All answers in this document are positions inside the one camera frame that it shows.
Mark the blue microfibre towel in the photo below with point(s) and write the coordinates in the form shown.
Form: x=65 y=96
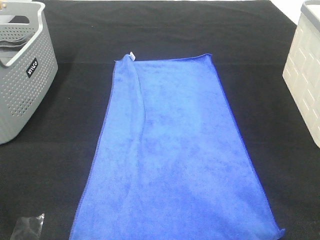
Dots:
x=170 y=163

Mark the black table cloth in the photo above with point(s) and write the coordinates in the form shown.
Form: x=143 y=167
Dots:
x=45 y=168

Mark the grey perforated plastic basket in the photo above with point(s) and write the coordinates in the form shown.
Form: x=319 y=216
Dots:
x=24 y=81

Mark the white plastic basket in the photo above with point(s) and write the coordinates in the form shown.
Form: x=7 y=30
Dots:
x=301 y=72

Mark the grey folded towels in basket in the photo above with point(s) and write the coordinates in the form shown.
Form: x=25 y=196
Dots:
x=10 y=48

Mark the clear tape strip left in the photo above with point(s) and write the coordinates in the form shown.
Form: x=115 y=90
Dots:
x=28 y=228

